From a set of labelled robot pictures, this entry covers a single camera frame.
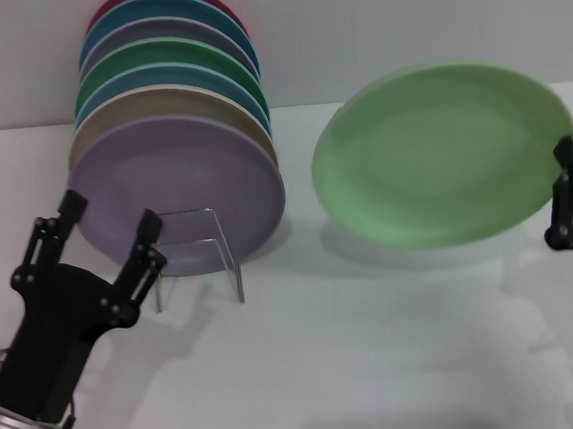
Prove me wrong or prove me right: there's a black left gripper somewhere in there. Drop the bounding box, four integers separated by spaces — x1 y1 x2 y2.
0 180 183 429

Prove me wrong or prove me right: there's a light green plate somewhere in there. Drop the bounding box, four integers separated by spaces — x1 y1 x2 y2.
302 49 573 261

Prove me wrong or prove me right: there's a clear acrylic plate rack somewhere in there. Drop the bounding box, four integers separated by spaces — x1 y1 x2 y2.
146 204 247 313

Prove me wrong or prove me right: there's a lavender plate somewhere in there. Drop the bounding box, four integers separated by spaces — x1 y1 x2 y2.
62 105 293 287

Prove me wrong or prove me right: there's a beige plate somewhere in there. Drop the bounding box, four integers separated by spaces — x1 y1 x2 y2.
62 74 280 185

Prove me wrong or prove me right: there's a light blue plate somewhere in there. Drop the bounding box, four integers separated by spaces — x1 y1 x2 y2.
69 52 274 155

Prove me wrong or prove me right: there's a dark green plate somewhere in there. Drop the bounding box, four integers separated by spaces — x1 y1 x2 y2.
69 26 272 139

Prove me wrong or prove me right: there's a grey purple plate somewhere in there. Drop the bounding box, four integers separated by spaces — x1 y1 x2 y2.
74 7 263 99

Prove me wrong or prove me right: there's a teal blue plate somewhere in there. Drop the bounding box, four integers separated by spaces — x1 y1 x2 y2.
72 0 261 89

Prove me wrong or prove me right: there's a thin black cable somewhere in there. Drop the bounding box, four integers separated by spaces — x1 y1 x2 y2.
53 400 79 429

